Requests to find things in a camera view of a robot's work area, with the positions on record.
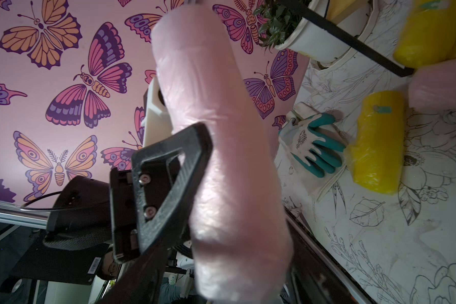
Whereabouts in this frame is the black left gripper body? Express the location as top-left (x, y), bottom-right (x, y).
top-left (43, 176), bottom-right (112, 251)

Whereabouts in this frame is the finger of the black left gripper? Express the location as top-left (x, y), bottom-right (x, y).
top-left (110, 123), bottom-right (213, 263)

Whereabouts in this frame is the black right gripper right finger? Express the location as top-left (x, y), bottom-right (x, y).
top-left (286, 218), bottom-right (369, 303)

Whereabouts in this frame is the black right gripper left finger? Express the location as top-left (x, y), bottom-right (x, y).
top-left (99, 244), bottom-right (168, 304)

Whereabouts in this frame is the pink bag roll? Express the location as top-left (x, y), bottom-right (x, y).
top-left (408, 59), bottom-right (456, 111)
top-left (152, 5), bottom-right (293, 303)

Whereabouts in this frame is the yellow bag roll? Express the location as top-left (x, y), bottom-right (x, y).
top-left (393, 1), bottom-right (456, 69)
top-left (345, 91), bottom-right (405, 195)

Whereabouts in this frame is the potted green plant white pot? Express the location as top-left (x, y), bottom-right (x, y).
top-left (255, 1), bottom-right (378, 68)

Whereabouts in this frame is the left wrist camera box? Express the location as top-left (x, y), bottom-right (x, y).
top-left (141, 76), bottom-right (173, 148)

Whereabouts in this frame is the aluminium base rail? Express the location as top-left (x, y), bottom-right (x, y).
top-left (0, 201), bottom-right (48, 229)

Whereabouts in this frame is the wooden three-tier shelf black frame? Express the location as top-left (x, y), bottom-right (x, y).
top-left (279, 0), bottom-right (414, 77)

